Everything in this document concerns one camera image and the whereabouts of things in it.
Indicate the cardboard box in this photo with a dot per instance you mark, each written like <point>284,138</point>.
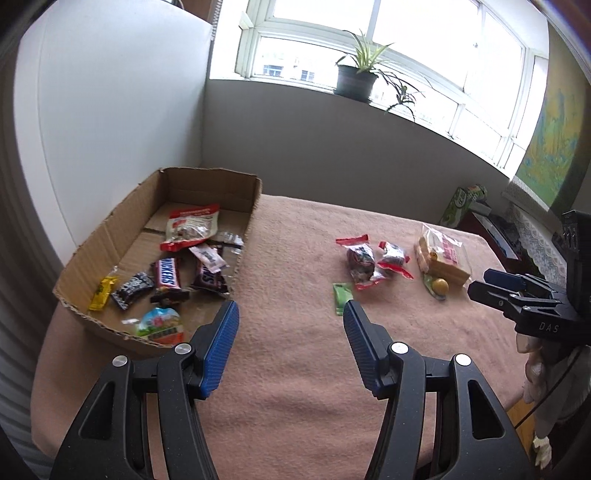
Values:
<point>138,221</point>

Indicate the yellow ball candy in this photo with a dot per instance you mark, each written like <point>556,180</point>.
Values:
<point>440,286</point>

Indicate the black snack packet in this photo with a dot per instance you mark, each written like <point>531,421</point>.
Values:
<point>134,288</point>

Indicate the dark wooden cabinet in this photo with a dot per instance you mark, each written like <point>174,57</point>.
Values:
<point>494,240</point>

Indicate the small yellow snack packet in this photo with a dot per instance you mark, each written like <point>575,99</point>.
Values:
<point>102,293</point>

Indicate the white lace cloth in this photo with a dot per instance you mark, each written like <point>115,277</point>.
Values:
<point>540,240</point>

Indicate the red and clear snack pouch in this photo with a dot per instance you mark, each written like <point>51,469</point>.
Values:
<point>189,226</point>

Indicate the potted spider plant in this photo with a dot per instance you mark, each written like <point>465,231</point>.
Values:
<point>355,81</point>

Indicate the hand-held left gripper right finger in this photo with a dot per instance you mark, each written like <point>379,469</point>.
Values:
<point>362,350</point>

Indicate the purple candy in red wrapper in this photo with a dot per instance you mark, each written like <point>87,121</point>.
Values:
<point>392,256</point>
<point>360,261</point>

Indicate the person's right hand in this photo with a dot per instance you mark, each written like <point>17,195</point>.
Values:
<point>538,374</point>

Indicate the small white snack wrapper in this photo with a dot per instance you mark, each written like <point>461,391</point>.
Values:
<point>207,257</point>

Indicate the white ribbed panel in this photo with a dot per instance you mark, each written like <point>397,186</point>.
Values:
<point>18,323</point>

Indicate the green printed box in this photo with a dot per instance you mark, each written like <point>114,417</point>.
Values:
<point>461,205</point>

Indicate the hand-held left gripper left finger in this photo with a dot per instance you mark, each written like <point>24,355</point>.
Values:
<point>221,350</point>

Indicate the clear bag of wafers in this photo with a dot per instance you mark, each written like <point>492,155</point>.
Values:
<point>445,258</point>

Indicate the white cabinet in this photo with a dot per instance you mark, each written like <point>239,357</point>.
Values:
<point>115,115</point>

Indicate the wooden shelf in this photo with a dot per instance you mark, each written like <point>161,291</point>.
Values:
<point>198,9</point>

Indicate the dark foil snack wrapper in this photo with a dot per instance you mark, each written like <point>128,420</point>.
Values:
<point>229,239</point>

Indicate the small green snack packet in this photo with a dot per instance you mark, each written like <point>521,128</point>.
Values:
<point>342,297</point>

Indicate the egg-shaped chocolate snack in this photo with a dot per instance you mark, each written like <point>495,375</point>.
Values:
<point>161,325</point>

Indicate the small dark candy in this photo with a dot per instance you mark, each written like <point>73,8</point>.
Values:
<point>171,296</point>

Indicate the brown chocolate bar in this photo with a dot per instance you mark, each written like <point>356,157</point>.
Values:
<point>210,279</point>
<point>167,272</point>

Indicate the white framed window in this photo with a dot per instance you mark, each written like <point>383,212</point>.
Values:
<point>415,41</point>

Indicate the yellow and blue wall hanging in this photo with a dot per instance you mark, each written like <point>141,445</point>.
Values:
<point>549,147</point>

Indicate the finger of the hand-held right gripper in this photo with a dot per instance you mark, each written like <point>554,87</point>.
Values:
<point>491,295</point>
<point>501,278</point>

